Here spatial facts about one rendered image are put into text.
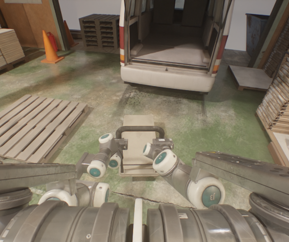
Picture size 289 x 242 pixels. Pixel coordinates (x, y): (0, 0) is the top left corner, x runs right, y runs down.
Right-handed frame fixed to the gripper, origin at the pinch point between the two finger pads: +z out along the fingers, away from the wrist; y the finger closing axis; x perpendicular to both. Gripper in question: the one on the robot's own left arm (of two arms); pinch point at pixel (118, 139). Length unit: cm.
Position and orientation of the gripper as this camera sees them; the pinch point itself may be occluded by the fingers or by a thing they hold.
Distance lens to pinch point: 119.7
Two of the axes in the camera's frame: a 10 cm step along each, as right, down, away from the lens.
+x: 0.2, -9.4, -3.5
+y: 10.0, 0.0, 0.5
